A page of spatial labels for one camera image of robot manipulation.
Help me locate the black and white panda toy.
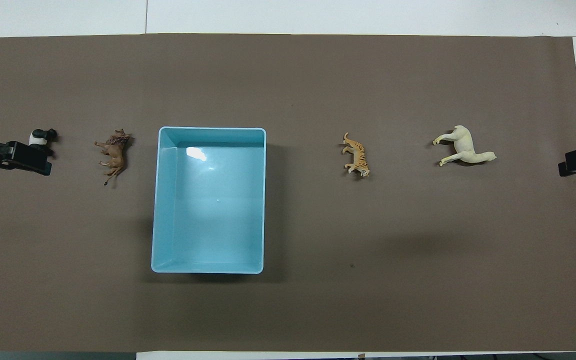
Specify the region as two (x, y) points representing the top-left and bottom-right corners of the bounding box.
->
(28, 128), (59, 151)

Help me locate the brown lion toy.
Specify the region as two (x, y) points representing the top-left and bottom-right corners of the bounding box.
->
(94, 129), (133, 187)

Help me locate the cream white horse toy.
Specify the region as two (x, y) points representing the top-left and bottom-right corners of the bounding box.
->
(432, 125), (498, 167)

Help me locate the orange striped tiger toy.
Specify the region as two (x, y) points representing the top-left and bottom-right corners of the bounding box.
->
(342, 132), (371, 178)

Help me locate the light blue storage box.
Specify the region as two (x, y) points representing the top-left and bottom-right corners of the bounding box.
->
(151, 126), (267, 275)

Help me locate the brown table mat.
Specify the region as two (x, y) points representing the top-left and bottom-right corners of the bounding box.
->
(0, 33), (576, 353)

